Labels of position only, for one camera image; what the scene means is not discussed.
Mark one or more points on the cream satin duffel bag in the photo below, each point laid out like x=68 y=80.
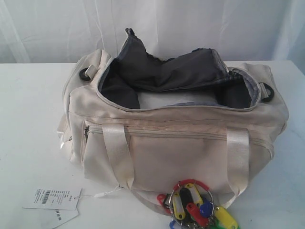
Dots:
x=151 y=125

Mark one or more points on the white brand hang tag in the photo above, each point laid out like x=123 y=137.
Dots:
x=52 y=219

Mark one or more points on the white barcode hang tag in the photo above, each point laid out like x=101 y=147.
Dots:
x=52 y=198

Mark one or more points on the colourful key tag bunch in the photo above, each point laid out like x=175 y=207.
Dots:
x=191 y=206

